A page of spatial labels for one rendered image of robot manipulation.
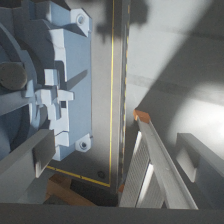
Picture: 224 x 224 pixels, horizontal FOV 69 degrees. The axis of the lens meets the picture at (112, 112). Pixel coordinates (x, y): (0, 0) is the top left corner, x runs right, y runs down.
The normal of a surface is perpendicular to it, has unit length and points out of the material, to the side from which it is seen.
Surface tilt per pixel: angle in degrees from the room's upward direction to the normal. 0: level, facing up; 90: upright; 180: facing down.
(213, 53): 0
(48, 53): 0
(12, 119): 90
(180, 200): 88
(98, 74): 0
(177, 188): 88
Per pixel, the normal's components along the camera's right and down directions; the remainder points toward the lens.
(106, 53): -0.39, 0.22
